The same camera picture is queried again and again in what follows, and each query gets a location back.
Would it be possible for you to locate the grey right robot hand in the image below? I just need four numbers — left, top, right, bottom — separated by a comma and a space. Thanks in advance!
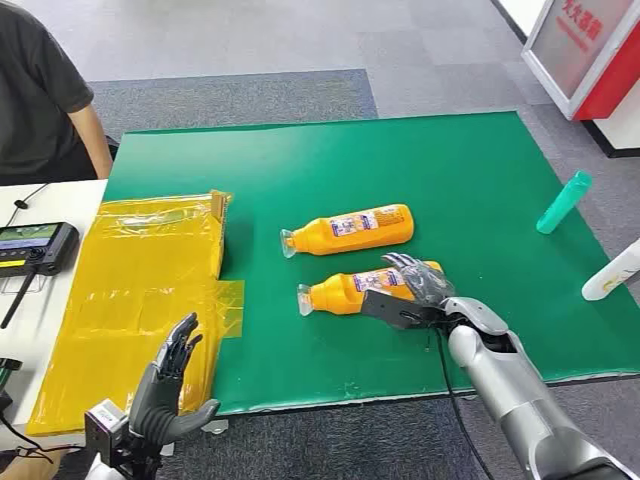
382, 252, 456, 309

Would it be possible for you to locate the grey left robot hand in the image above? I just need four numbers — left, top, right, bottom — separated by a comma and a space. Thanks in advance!
128, 313, 221, 458

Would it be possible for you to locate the orange bottle with clear cap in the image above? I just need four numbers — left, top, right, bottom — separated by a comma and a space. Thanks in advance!
297, 260, 444, 317
279, 203, 415, 260

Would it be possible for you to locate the teal plastic bottle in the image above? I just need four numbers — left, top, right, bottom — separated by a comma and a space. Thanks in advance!
536, 170, 593, 235

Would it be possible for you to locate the white plastic bottle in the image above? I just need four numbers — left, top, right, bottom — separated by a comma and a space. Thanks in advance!
581, 238, 640, 303

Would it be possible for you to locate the green table mat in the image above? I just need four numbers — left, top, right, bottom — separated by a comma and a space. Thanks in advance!
103, 111, 640, 417

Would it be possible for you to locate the black handheld controller with screen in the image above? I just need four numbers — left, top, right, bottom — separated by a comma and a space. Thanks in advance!
0, 221, 81, 278

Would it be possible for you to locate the black controller antenna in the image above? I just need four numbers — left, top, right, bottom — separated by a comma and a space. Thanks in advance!
0, 268, 37, 331

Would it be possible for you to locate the red and white cabinet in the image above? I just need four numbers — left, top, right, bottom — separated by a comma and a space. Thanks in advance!
521, 0, 640, 123

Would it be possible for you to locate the person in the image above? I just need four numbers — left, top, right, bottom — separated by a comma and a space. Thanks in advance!
0, 0, 119, 187

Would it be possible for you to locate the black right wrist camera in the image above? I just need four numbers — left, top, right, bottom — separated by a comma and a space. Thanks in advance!
359, 288, 441, 331

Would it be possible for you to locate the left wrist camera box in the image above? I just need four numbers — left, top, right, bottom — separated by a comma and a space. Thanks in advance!
84, 398, 134, 473

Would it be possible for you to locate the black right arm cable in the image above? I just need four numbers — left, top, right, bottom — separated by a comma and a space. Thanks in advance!
433, 327, 496, 480

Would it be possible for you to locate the black device with cable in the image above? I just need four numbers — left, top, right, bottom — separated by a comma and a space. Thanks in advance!
0, 357, 54, 465

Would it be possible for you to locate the thin black cable with clip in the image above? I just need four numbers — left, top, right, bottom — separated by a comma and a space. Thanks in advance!
4, 183, 50, 228

